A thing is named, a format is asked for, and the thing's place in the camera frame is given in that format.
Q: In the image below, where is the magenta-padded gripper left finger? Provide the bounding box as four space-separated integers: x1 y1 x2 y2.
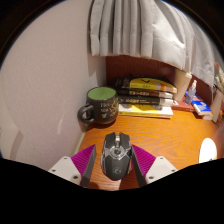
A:
48 143 98 188

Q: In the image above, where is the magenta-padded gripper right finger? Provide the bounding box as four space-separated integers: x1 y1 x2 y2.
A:
130 144 179 188

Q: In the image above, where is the grey and black computer mouse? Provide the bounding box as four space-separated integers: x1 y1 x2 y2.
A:
100 131 133 182

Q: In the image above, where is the yellow and white book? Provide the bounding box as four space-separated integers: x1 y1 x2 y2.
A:
117 103 175 120

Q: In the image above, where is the dark mug with green inside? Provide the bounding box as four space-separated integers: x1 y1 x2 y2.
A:
77 86 120 128

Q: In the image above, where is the reddish brown book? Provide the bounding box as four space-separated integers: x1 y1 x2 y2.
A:
171 99 196 113

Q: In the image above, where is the thin dark book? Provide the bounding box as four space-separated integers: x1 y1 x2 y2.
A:
117 94 175 108
114 87 175 100

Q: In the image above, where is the orange book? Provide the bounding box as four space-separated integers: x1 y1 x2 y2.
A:
201 113 214 121

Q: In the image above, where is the blue book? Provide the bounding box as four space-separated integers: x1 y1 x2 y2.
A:
191 96 214 117

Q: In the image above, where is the clear spray bottle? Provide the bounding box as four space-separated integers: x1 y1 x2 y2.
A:
184 79 198 106

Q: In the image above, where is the cream tumbler with lid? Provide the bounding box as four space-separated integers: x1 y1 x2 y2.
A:
173 68 193 103

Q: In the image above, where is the white ceramic vase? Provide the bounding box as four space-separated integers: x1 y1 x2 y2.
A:
210 89 224 124

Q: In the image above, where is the white pleated curtain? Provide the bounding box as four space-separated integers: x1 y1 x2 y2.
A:
87 0 216 88

